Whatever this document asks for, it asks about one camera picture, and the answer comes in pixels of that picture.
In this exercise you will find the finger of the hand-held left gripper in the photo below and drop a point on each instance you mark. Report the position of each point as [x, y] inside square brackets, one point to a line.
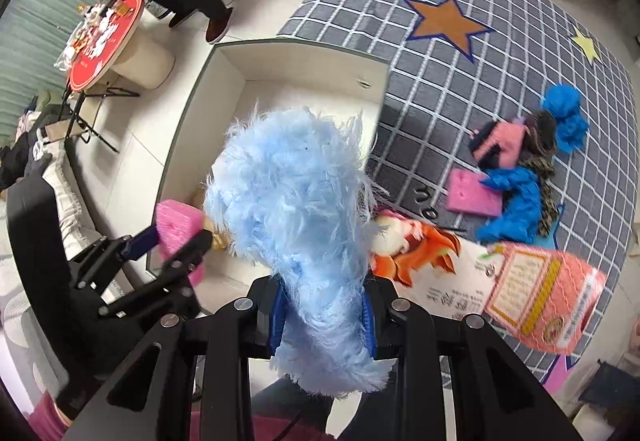
[185, 256]
[142, 241]

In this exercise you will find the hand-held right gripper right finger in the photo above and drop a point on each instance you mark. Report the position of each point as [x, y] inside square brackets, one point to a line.
[369, 326]

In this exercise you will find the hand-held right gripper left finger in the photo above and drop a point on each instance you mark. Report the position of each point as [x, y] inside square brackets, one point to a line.
[272, 326]

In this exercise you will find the light blue fluffy scarf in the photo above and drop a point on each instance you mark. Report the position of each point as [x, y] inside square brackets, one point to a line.
[290, 201]

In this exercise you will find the pink foam block with holes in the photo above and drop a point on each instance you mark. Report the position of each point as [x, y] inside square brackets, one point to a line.
[470, 193]

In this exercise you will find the blue crinkled scarf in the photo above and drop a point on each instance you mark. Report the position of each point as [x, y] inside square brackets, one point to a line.
[517, 208]

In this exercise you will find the white storage box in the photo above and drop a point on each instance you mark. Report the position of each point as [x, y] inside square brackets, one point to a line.
[300, 91]

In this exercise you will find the pink and black knit hat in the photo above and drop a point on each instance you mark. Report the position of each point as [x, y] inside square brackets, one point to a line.
[502, 143]

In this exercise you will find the dark striped knit hat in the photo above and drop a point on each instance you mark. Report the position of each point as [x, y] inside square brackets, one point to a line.
[542, 128]

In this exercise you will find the person's left forearm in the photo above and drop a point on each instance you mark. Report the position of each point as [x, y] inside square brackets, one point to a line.
[45, 418]

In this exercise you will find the person's maroon jacket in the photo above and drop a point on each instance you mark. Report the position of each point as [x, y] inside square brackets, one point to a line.
[285, 416]

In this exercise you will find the orange plush toy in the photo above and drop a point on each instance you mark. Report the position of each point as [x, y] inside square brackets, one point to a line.
[545, 291]

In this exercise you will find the white cylindrical stool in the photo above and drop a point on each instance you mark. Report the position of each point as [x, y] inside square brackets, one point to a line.
[145, 61]

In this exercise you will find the red round folding table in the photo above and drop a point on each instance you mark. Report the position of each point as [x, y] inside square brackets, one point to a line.
[100, 56]

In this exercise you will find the brown checked scarf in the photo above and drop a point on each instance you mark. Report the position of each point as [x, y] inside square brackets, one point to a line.
[547, 206]

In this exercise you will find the small items on table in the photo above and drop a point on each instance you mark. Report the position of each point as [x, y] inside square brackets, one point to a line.
[95, 28]

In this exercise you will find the grey checked star blanket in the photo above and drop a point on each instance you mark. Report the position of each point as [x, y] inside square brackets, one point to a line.
[450, 86]

